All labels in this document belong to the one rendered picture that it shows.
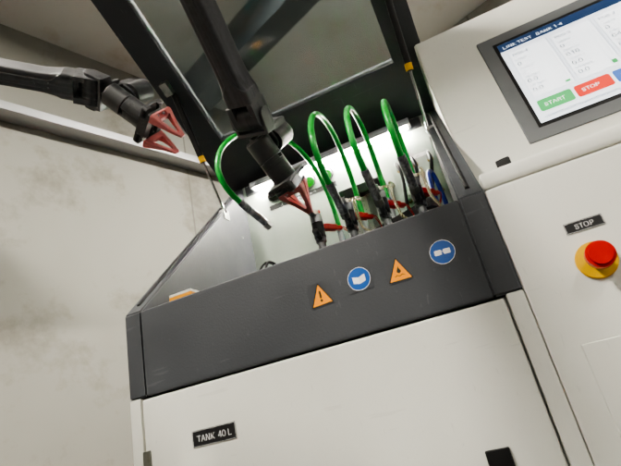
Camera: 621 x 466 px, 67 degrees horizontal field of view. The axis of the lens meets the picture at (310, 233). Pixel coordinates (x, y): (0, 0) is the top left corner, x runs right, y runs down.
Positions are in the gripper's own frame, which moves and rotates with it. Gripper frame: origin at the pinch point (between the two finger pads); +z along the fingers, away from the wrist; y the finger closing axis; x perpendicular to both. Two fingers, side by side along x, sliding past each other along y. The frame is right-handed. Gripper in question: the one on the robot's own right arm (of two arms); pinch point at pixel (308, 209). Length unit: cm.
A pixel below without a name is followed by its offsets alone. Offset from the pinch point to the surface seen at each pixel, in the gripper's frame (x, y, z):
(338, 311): -12.9, -34.4, 8.4
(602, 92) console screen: -62, 16, 13
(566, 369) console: -40, -41, 26
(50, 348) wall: 217, 54, 10
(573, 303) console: -44, -35, 21
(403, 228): -26.3, -25.3, 4.1
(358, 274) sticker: -17.5, -30.3, 5.7
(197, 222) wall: 202, 199, 14
